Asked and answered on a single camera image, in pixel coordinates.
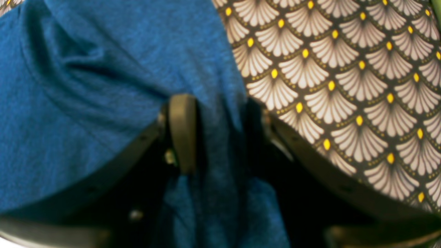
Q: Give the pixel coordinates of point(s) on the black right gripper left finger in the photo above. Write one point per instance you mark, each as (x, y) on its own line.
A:
(182, 122)

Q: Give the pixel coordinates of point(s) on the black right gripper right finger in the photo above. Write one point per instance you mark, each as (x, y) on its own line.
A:
(256, 129)

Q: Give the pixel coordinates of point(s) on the blue T-shirt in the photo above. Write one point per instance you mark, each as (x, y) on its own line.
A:
(80, 79)

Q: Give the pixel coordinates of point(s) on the patterned fan-print tablecloth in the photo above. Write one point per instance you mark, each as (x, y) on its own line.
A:
(359, 79)

